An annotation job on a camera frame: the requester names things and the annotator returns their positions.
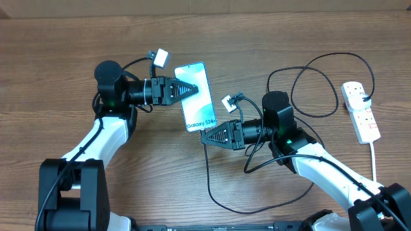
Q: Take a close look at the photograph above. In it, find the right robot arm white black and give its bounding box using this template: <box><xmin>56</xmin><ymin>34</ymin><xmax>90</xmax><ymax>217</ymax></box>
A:
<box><xmin>201</xmin><ymin>91</ymin><xmax>410</xmax><ymax>230</ymax></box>

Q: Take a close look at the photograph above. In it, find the black charger cable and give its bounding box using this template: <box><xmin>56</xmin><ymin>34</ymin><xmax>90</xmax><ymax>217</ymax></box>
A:
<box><xmin>199</xmin><ymin>52</ymin><xmax>376</xmax><ymax>215</ymax></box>

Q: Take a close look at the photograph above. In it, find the blue Samsung smartphone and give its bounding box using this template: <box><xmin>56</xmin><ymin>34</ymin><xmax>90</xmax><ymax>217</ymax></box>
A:
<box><xmin>174</xmin><ymin>62</ymin><xmax>217</xmax><ymax>132</ymax></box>

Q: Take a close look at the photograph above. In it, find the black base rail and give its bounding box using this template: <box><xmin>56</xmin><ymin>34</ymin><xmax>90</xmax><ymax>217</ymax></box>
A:
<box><xmin>136</xmin><ymin>221</ymin><xmax>302</xmax><ymax>231</ymax></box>

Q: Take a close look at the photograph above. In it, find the white power strip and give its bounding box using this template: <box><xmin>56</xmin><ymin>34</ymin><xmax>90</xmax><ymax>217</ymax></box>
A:
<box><xmin>340</xmin><ymin>81</ymin><xmax>381</xmax><ymax>144</ymax></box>

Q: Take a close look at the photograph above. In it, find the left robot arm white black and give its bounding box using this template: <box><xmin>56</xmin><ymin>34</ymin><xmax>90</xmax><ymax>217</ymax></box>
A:
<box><xmin>35</xmin><ymin>60</ymin><xmax>199</xmax><ymax>230</ymax></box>

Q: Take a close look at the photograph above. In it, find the white power strip cord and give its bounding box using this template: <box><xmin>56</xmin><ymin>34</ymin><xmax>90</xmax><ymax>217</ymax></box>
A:
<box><xmin>369</xmin><ymin>142</ymin><xmax>378</xmax><ymax>184</ymax></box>

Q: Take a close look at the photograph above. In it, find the white charger adapter plug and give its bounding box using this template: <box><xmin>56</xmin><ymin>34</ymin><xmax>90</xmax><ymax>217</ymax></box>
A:
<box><xmin>345</xmin><ymin>94</ymin><xmax>372</xmax><ymax>112</ymax></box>

